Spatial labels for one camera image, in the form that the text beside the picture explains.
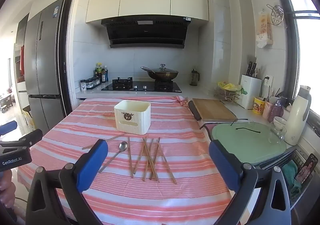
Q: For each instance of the teal cloth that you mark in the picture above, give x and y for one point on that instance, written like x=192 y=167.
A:
x=290 y=172

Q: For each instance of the grey refrigerator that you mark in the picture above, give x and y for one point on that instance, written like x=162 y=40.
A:
x=42 y=65

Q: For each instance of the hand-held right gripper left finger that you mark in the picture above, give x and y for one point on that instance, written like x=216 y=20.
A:
x=92 y=162

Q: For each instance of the glass wok lid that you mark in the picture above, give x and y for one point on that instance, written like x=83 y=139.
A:
x=163 y=69

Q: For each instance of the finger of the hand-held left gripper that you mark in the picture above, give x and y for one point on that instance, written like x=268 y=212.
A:
x=7 y=127
x=32 y=136

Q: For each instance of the pink pot holder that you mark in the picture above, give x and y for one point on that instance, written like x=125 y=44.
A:
x=207 y=130

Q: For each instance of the white wall outlet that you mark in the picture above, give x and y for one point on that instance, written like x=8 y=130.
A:
x=268 y=81

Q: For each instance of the green glass board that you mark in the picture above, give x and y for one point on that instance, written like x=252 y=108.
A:
x=245 y=145

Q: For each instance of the yellow cap oil bottle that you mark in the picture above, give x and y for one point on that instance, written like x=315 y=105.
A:
x=98 y=68

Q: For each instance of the cream ribbed utensil holder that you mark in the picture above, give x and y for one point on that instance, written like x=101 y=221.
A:
x=132 y=120

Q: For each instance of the dark sauce bottle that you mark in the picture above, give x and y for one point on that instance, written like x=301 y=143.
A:
x=103 y=77

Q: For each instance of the pink striped tablecloth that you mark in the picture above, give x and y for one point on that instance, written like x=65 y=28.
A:
x=175 y=190

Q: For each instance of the red hanging cloth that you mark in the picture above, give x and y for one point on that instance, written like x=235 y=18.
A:
x=22 y=60

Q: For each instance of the blue bottle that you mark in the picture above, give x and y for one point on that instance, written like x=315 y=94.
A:
x=106 y=74

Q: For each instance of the rack of spice jars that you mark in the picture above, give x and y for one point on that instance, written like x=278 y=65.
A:
x=88 y=84

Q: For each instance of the black door frame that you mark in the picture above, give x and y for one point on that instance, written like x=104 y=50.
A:
x=68 y=52

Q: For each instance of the hanging printed package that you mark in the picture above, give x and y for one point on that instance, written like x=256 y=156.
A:
x=264 y=30

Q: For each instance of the yellow plastic bag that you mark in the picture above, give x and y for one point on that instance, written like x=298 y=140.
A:
x=228 y=86

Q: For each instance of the dark glass jug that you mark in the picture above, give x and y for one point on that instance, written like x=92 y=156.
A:
x=194 y=77

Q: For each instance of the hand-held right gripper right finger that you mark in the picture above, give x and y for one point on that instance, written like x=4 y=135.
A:
x=225 y=167

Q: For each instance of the pink cup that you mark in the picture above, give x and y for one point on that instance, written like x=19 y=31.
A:
x=267 y=112

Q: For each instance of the smartphone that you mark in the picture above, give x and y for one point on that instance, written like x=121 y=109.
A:
x=306 y=168

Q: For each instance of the yellow printed mug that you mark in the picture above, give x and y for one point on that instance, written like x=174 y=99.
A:
x=259 y=106

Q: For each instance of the group of wooden chopsticks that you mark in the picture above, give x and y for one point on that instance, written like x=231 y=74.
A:
x=151 y=165

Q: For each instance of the black gas cooktop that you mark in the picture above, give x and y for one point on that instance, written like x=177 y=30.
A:
x=145 y=87

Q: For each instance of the black padded bar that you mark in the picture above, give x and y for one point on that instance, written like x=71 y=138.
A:
x=194 y=110

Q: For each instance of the wooden cutting board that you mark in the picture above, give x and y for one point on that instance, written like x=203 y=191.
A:
x=215 y=110

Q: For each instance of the white thermos jug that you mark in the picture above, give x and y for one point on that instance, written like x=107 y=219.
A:
x=296 y=115

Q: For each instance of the purple bottle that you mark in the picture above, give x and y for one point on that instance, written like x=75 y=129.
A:
x=277 y=110

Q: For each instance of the long metal spoon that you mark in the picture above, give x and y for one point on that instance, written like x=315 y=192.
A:
x=123 y=146

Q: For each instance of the person's left hand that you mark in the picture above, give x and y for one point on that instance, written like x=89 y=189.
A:
x=5 y=187

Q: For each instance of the black range hood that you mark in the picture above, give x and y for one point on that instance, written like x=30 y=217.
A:
x=147 y=32

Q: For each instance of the black window frame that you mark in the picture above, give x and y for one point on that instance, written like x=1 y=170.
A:
x=287 y=15

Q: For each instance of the dark wok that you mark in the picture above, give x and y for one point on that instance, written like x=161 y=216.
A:
x=162 y=76

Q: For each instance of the cardboard carton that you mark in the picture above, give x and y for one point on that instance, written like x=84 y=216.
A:
x=28 y=120

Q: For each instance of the white knife block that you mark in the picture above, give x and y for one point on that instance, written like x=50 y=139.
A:
x=250 y=92

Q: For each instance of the clear glass cup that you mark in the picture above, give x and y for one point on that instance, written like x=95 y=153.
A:
x=276 y=135

